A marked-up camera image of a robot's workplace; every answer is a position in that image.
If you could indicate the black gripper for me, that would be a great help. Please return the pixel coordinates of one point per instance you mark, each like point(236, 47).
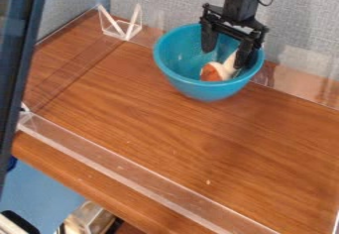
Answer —
point(234, 20)

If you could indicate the brown and white toy mushroom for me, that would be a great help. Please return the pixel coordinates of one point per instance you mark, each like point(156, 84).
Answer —
point(215, 71)

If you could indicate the blue bowl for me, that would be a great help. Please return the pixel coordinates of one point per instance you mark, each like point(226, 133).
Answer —
point(180, 59)

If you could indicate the clear acrylic back barrier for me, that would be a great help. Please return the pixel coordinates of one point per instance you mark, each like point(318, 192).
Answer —
point(295, 81)

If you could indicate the clear acrylic barrier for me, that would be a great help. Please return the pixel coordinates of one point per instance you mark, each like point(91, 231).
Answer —
point(295, 81)
point(187, 202)

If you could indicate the clear acrylic front barrier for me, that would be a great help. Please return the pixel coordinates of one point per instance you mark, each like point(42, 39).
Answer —
point(187, 202)

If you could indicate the blue object at left edge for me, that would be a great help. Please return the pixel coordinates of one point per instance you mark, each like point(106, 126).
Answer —
point(12, 164)

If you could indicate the metallic object under table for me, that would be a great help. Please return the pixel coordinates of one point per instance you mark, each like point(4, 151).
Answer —
point(90, 219)

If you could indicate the black white object bottom left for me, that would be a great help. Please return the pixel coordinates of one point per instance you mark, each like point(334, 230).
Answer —
point(14, 224)

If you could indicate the clear acrylic corner bracket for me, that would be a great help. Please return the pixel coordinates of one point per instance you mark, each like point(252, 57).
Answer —
point(123, 30)

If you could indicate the blue metal frame post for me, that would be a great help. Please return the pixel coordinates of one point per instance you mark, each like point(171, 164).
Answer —
point(19, 33)

